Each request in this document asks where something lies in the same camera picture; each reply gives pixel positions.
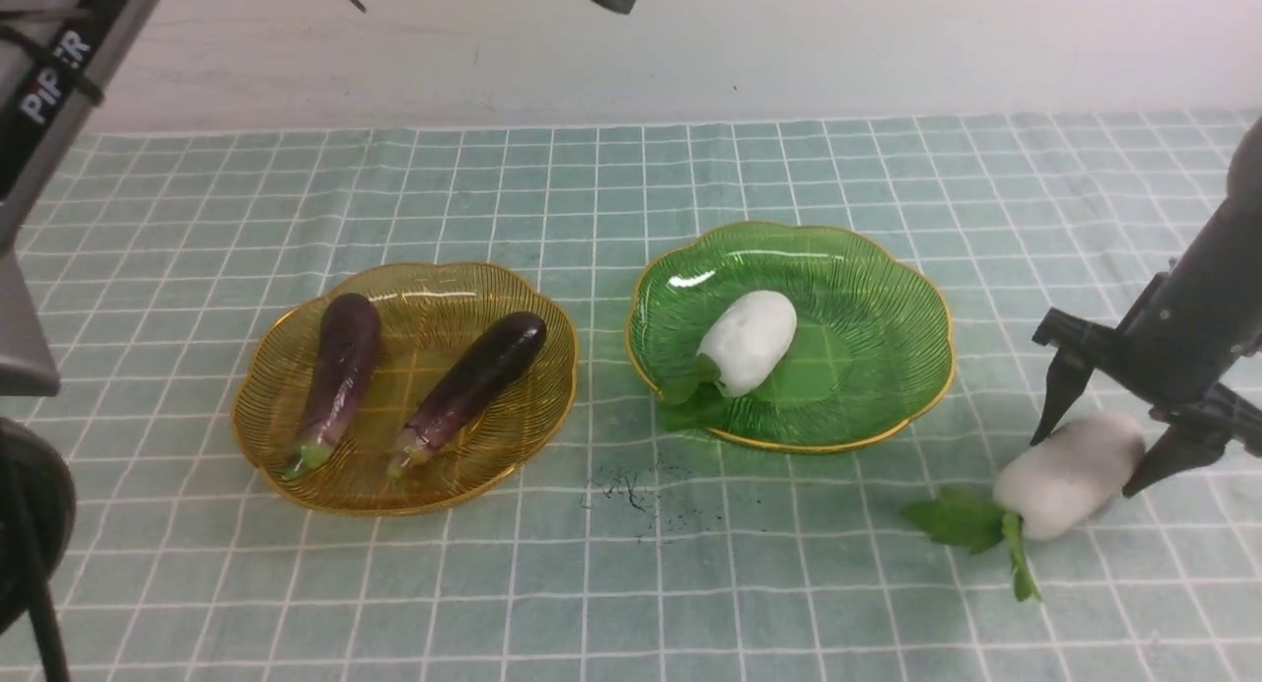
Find purple eggplant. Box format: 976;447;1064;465
281;293;382;481
386;312;548;480

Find amber plastic plate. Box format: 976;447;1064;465
233;261;581;517

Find white radish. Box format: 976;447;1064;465
663;290;798;431
900;410;1146;602

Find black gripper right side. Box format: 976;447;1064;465
1029;273;1259;498

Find green checkered tablecloth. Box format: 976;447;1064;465
3;109;1259;681

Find green plastic plate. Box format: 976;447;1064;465
623;221;957;453

